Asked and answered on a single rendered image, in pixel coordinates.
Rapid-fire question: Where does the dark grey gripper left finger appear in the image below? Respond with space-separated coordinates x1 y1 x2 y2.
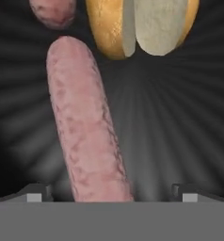
0 183 55 203

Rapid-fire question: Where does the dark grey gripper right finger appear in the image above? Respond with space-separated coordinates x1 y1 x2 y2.
170 183 224 203

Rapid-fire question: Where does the dark grey bowl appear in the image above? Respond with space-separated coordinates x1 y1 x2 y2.
0 0 224 203

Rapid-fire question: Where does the pink sausage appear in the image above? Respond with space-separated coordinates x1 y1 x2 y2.
28 0 77 31
45 35 135 203

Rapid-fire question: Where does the golden split bun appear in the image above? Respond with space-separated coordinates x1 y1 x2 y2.
85 0 200 61

